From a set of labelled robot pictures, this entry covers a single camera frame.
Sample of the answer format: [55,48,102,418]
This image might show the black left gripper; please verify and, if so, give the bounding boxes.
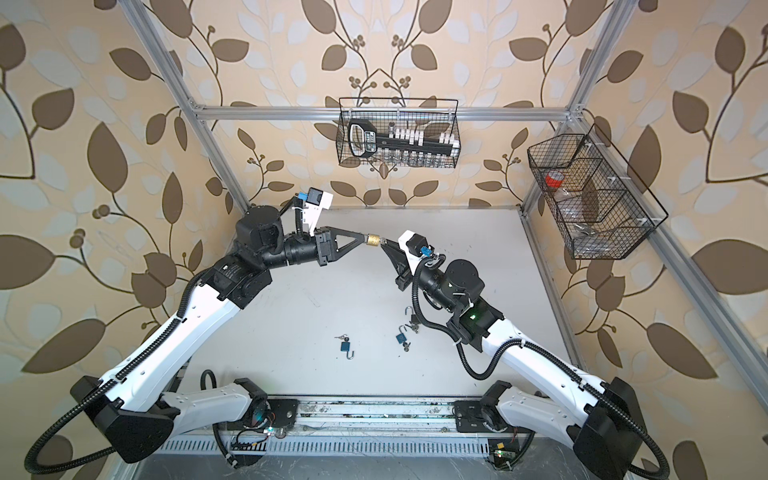
[253,223,361,273]

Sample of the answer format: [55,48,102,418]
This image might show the black padlock with keys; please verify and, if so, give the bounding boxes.
[404,306,420,333]

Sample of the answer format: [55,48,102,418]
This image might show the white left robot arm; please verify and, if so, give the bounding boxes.
[72,206,380,463]

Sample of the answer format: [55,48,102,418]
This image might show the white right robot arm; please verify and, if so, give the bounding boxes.
[381,231,669,479]

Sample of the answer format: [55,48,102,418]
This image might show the blue padlock with keys right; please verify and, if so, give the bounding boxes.
[396,325,411,352]

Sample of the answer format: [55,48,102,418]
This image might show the blue padlock with keys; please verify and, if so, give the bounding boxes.
[337,334,355,360]
[396,325,411,352]

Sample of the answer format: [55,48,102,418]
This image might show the blue padlock with keys left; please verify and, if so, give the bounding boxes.
[337,334,355,360]

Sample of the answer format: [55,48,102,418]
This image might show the red capped clear bottle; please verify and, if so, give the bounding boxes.
[544,170,592,209]

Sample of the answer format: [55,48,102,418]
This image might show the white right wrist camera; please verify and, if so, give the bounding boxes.
[397,230,434,273]

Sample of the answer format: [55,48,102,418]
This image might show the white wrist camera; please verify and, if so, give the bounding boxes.
[296,187,334,236]
[397,230,434,273]

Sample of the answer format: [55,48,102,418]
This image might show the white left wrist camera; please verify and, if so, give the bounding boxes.
[296,187,334,236]

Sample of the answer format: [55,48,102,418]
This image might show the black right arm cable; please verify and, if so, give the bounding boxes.
[410,254,671,480]

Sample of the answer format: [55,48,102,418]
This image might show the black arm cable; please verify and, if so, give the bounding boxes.
[410,254,671,480]
[23,194,313,475]

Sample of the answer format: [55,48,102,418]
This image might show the black wire basket rear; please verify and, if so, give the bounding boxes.
[335,95,462,169]

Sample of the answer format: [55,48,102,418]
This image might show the black wire basket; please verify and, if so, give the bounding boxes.
[527,125,668,260]
[335,95,462,169]

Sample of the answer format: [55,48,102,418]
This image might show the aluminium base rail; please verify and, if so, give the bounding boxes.
[137,387,602,460]

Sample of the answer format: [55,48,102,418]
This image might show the black wire basket right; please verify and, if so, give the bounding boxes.
[527,125,668,260]

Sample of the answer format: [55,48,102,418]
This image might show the aluminium frame profile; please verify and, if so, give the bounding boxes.
[119,1,767,406]

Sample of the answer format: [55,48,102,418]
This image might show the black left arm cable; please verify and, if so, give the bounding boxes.
[23,194,313,475]

